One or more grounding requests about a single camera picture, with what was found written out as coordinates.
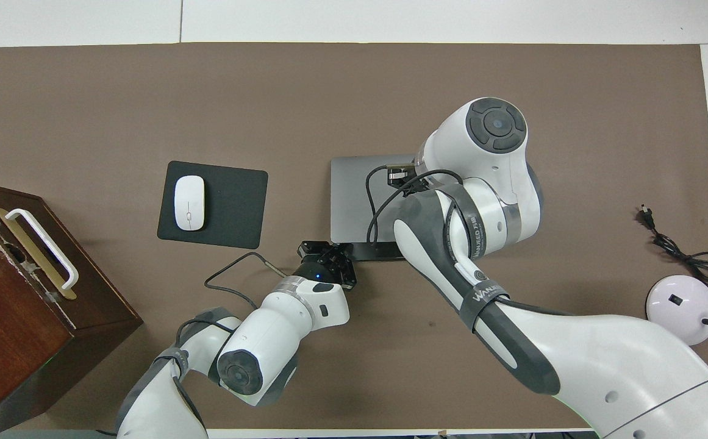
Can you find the brown wooden box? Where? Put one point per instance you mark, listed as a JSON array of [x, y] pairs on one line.
[[12, 341]]

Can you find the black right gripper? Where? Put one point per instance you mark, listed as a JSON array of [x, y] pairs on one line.
[[399, 175]]

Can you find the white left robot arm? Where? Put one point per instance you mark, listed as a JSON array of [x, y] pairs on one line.
[[268, 341]]

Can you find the grey laptop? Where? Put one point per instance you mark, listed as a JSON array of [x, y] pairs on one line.
[[350, 201]]

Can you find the brown table mat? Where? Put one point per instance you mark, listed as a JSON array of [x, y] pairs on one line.
[[354, 91]]

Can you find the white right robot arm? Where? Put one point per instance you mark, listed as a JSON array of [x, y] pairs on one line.
[[604, 366]]

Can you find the black mouse pad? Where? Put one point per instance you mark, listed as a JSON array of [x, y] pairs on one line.
[[232, 207]]

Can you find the white desk lamp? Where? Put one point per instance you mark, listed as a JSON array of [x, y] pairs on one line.
[[677, 317]]

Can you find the white computer mouse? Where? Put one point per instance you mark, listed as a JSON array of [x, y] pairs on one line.
[[189, 203]]

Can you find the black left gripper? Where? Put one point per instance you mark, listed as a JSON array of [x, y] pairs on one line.
[[320, 268]]

